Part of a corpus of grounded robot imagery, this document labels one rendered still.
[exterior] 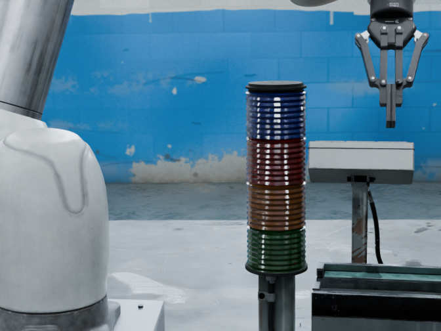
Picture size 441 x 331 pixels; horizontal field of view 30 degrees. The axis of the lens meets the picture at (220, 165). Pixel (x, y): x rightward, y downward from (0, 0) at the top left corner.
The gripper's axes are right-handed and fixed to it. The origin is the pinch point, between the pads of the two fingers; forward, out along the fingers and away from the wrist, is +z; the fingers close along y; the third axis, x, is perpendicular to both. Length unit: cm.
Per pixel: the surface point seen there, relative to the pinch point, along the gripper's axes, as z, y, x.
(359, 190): 15.2, -5.0, 0.3
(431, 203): -123, 41, 440
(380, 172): 12.9, -1.7, -2.7
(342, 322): 40.6, -6.6, -21.5
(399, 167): 12.5, 1.4, -3.6
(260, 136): 29, -14, -58
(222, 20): -265, -118, 428
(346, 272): 31.7, -6.4, -11.9
